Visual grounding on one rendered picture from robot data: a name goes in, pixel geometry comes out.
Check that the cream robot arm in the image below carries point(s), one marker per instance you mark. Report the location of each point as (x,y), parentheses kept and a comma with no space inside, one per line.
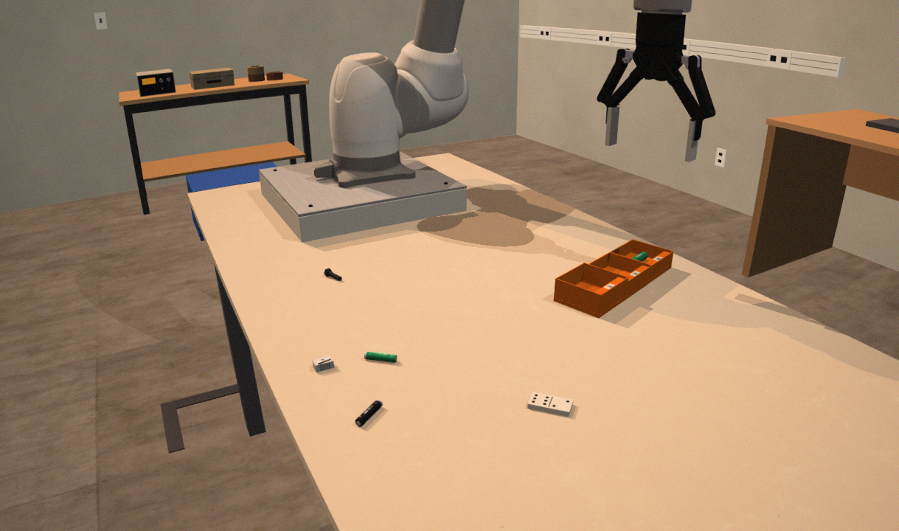
(372,107)

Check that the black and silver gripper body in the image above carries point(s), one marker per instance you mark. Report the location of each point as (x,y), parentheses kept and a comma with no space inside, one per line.
(663,37)

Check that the black battery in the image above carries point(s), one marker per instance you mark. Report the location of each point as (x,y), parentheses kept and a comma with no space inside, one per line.
(368,412)

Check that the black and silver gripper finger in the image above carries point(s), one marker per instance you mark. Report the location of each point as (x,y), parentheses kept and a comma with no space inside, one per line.
(698,112)
(624,56)

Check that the orange three-compartment bin rack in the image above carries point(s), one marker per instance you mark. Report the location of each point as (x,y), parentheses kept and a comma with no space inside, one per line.
(598,287)

